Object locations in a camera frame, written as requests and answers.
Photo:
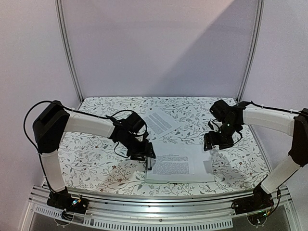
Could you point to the left aluminium corner post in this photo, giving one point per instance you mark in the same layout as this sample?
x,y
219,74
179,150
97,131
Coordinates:
x,y
67,49

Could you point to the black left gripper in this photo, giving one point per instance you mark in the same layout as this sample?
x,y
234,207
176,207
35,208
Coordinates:
x,y
145,150

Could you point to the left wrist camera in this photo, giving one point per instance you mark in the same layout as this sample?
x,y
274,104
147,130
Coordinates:
x,y
135,123

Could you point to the right aluminium corner post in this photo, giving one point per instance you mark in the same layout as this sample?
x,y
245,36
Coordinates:
x,y
252,49

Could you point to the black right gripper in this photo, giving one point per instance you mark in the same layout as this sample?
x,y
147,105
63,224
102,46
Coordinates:
x,y
214,140

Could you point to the perforated white cable tray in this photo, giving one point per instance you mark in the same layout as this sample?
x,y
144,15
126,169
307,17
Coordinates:
x,y
47,219

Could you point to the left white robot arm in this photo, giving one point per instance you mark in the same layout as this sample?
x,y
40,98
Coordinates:
x,y
56,120

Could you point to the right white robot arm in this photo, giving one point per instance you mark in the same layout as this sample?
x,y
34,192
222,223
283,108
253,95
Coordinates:
x,y
290,148

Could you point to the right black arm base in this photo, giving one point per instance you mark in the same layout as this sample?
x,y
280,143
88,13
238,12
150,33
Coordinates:
x,y
259,200

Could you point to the aluminium corner post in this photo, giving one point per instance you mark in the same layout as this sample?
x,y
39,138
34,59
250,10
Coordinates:
x,y
252,49
67,49

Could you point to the printed text paper sheet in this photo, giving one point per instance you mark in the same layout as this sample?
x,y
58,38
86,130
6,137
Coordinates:
x,y
160,123

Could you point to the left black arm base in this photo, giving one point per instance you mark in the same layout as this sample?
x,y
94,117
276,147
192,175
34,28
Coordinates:
x,y
65,201

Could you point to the front aluminium rail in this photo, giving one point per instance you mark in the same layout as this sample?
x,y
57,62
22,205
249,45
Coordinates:
x,y
160,206

